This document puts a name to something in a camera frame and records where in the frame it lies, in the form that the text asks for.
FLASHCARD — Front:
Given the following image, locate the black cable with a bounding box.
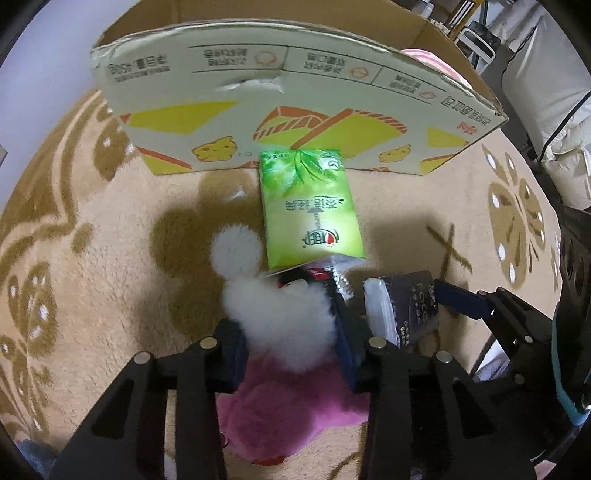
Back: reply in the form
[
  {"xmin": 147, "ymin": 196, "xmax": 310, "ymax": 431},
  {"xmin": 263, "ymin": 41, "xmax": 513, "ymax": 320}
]
[{"xmin": 538, "ymin": 88, "xmax": 591, "ymax": 164}]

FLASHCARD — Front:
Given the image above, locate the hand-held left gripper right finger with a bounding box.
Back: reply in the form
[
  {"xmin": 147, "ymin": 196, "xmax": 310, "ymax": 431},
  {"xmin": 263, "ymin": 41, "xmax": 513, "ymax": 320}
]
[{"xmin": 330, "ymin": 295, "xmax": 536, "ymax": 480}]

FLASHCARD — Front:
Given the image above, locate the pink roll cake plush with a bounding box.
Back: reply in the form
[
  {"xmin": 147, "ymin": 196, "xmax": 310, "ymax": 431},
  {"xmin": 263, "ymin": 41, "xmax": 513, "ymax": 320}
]
[{"xmin": 399, "ymin": 47, "xmax": 472, "ymax": 88}]

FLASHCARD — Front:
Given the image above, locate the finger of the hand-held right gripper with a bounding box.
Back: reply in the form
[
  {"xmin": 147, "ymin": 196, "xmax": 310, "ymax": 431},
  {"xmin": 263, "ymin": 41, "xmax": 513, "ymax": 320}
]
[
  {"xmin": 468, "ymin": 364, "xmax": 559, "ymax": 444},
  {"xmin": 434, "ymin": 278, "xmax": 557, "ymax": 370}
]

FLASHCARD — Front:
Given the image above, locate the cardboard box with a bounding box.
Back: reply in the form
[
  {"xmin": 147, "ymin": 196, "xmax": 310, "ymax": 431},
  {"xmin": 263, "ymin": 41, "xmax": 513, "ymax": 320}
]
[{"xmin": 90, "ymin": 0, "xmax": 511, "ymax": 178}]

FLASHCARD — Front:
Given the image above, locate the clear glittery wrapper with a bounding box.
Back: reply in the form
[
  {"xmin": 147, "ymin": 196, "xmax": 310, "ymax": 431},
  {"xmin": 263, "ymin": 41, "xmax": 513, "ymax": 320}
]
[{"xmin": 277, "ymin": 256, "xmax": 356, "ymax": 301}]

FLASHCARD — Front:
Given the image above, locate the white fluffy plush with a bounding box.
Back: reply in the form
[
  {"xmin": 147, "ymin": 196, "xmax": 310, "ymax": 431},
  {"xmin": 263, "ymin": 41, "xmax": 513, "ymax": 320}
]
[{"xmin": 210, "ymin": 224, "xmax": 340, "ymax": 374}]

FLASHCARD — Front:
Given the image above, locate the green tissue pack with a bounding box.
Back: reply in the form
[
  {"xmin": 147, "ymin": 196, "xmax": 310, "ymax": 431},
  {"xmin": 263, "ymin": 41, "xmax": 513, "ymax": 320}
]
[{"xmin": 257, "ymin": 148, "xmax": 366, "ymax": 273}]

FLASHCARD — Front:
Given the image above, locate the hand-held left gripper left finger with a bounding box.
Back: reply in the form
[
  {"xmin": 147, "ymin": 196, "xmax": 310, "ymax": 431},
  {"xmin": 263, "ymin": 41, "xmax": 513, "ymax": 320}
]
[{"xmin": 48, "ymin": 318, "xmax": 247, "ymax": 480}]

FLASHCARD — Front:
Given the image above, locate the blue cloth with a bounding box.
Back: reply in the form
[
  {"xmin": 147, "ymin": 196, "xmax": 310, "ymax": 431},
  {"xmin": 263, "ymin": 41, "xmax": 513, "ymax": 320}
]
[{"xmin": 18, "ymin": 438, "xmax": 61, "ymax": 480}]

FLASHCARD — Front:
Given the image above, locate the white metal cart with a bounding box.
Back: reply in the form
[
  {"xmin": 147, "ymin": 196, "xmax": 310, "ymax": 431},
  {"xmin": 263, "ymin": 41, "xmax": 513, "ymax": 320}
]
[{"xmin": 455, "ymin": 25, "xmax": 497, "ymax": 61}]

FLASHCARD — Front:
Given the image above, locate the black tissue packet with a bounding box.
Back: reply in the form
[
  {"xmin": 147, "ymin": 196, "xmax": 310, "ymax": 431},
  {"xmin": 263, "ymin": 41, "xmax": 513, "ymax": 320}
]
[{"xmin": 362, "ymin": 270, "xmax": 444, "ymax": 349}]

